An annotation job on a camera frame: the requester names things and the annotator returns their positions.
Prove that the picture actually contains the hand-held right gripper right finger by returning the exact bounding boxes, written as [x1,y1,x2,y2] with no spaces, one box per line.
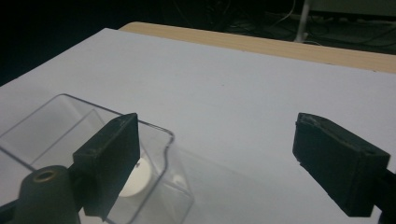
[291,112,391,218]

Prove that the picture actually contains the white metal stand pole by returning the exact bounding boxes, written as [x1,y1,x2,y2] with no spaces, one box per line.
[293,0,313,43]

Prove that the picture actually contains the grey cabinet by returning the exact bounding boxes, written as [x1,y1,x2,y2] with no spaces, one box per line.
[311,0,396,17]

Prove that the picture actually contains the white cable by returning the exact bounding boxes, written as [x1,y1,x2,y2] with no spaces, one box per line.
[272,0,297,28]

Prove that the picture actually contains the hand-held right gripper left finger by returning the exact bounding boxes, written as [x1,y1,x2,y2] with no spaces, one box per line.
[72,112,141,221]

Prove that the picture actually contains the light wooden table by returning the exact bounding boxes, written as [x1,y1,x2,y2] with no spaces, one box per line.
[119,21,396,75]

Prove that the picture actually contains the clear plastic divided container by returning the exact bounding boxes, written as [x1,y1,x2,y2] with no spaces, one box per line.
[0,92,195,224]

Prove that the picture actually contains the white round pad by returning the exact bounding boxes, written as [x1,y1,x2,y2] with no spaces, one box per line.
[119,157,154,198]

